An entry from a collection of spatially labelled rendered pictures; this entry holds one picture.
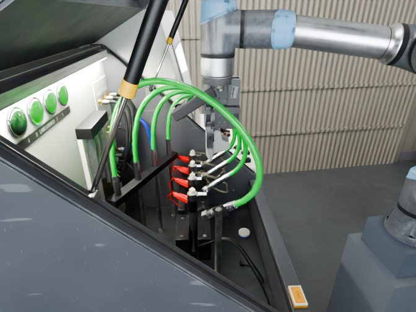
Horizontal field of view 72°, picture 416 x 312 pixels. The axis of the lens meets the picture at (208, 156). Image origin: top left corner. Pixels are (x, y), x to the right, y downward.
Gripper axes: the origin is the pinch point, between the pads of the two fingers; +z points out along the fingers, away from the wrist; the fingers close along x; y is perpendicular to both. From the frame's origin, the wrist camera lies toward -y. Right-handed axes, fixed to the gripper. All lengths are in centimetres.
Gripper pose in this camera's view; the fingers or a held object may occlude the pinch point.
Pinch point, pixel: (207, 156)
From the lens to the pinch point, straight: 73.5
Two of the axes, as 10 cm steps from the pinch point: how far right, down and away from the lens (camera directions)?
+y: 10.0, -0.2, 0.4
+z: 0.0, 8.9, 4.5
